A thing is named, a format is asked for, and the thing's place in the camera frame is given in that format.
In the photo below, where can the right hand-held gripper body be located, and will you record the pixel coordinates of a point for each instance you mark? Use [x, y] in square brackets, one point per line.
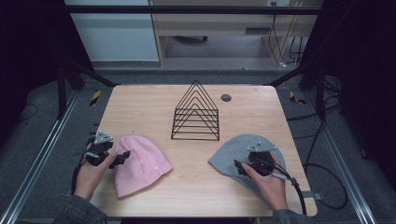
[263, 160]

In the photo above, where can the grey round table grommet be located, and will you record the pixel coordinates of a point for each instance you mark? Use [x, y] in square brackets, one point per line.
[226, 97]

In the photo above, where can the dark curtain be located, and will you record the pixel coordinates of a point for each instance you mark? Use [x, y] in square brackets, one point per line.
[364, 62]
[28, 46]

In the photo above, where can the yellow black striped tape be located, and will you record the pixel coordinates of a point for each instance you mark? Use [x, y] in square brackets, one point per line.
[294, 98]
[95, 98]

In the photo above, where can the grey beanie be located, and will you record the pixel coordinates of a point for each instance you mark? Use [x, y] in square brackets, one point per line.
[229, 152]

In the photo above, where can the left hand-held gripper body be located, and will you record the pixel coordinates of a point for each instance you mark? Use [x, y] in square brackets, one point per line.
[99, 148]

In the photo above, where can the aluminium floor rail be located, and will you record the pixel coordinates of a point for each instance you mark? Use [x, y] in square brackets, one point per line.
[37, 161]
[339, 158]

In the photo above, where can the white cabinet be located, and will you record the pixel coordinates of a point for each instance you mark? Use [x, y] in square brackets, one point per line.
[115, 37]

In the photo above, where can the black metal crossbar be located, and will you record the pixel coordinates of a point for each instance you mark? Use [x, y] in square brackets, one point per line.
[193, 10]

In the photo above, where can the pink knit beanie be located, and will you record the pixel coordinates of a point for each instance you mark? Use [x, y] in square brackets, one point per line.
[141, 165]

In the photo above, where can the person's right hand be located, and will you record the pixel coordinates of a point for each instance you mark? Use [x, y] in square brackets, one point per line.
[271, 188]

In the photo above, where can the person's left hand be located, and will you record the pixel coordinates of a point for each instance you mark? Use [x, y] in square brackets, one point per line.
[88, 179]

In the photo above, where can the black metal stand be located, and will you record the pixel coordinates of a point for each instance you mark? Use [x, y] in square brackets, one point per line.
[320, 93]
[61, 93]

